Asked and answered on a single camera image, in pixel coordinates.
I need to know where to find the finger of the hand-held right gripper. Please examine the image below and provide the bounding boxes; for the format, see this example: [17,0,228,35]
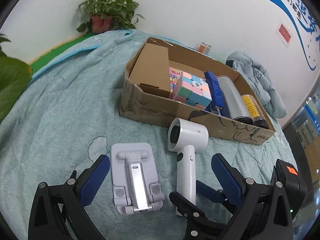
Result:
[169,191,225,240]
[196,180,240,208]

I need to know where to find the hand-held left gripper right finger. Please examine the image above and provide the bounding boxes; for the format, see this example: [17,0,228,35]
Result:
[211,153,294,240]

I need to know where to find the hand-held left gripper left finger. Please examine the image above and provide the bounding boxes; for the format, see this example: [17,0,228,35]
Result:
[28,154,111,240]

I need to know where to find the pale folding phone stand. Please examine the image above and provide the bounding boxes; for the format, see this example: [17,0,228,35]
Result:
[111,142,165,216]

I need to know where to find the yellow label jar black lid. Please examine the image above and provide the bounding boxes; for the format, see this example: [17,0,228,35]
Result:
[241,94,269,130]

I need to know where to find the silver metal canister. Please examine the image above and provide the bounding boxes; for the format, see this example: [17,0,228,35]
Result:
[216,75,253,123]

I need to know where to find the blue pencil case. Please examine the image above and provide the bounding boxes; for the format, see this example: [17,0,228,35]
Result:
[204,71,225,117]

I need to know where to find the brown cardboard box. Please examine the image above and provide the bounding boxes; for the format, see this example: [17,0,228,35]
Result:
[119,37,276,145]

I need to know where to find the pastel puzzle cube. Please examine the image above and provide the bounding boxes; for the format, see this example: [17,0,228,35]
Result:
[170,72,212,110]

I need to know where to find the colourful puzzle box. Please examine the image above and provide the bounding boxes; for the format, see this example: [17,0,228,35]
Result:
[169,66,185,98]

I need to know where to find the dark glass door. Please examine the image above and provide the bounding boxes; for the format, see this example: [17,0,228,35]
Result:
[280,77,320,205]

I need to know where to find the teal quilted blanket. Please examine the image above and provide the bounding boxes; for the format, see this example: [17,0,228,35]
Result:
[0,29,308,240]

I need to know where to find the light blue padded jacket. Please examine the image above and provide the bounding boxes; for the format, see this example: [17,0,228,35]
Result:
[226,51,288,118]

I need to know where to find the large-leaf green plant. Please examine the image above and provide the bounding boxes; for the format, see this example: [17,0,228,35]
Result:
[0,34,33,122]

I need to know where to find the glass jar orange label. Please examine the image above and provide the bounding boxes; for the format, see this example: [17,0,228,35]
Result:
[197,42,212,54]

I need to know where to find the green mat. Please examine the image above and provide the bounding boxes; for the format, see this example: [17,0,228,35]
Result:
[29,34,93,72]

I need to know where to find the small potted green plant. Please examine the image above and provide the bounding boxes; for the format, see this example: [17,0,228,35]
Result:
[76,0,145,35]

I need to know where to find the red wall sign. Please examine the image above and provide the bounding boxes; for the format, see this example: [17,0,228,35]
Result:
[276,22,293,47]

